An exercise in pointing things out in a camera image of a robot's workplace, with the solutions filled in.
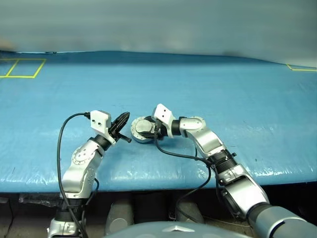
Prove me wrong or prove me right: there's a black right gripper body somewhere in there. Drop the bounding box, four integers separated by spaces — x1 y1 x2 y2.
154 119 169 141

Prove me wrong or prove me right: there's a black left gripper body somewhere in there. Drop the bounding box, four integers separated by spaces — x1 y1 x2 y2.
108 120 122 140

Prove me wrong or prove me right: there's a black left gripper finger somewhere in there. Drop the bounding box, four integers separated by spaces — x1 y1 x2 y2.
117 133 132 144
114 112 131 132

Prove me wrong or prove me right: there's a blue plastic table cover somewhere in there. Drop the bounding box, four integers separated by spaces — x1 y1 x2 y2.
0 51 317 193

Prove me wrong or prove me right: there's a grey rounded shape under table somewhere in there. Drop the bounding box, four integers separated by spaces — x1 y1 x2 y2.
177 202 205 224
106 202 134 235

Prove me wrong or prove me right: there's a grey robot torso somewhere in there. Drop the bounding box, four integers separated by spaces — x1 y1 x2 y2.
104 221 251 238

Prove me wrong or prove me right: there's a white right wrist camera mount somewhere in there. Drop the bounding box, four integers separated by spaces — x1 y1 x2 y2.
151 104 175 137

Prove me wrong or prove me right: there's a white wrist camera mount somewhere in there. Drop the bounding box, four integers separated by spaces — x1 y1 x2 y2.
151 104 175 137
90 110 116 144

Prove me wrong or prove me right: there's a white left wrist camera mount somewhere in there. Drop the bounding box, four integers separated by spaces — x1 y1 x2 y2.
90 110 116 144

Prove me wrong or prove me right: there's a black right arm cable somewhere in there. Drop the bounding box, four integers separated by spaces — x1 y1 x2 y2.
153 120 223 224

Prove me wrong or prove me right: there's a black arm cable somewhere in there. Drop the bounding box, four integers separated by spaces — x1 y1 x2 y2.
153 120 223 224
56 113 91 238

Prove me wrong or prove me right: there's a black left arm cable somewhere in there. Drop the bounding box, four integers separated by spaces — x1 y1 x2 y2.
56 113 91 238

